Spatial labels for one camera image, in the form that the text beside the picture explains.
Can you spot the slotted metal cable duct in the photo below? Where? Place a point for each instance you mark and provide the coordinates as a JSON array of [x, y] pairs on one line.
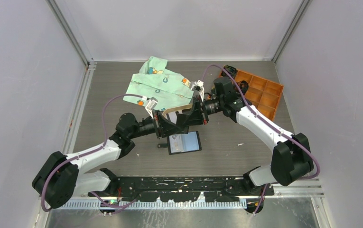
[[199, 204]]

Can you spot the white striped card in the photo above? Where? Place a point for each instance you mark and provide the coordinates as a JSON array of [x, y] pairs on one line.
[[172, 116]]

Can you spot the green cartoon print cloth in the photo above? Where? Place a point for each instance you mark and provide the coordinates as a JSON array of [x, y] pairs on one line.
[[169, 88]]

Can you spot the orange compartment organizer tray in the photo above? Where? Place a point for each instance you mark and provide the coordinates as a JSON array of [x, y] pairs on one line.
[[263, 93]]

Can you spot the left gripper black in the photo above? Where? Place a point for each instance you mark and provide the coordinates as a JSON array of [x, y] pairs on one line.
[[166, 127]]

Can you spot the black leather card holder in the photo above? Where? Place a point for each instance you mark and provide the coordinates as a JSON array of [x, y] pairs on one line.
[[182, 143]]

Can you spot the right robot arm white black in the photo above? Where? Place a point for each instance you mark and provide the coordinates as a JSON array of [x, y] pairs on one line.
[[291, 158]]

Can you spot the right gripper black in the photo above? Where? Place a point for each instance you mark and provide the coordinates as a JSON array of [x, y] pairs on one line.
[[197, 115]]

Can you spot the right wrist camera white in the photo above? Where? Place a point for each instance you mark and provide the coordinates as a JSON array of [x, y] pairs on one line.
[[199, 87]]

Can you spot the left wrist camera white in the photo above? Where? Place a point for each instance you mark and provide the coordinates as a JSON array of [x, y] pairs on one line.
[[150, 106]]

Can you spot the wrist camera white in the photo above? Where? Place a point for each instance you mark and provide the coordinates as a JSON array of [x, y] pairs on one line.
[[150, 106], [199, 87]]

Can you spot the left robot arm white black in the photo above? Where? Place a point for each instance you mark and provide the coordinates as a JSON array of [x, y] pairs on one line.
[[64, 176]]

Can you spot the rolled dark belt back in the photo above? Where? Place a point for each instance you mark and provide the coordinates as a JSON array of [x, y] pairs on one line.
[[230, 69]]

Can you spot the beige oval tray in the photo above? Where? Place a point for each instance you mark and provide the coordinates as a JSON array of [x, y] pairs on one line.
[[180, 109]]

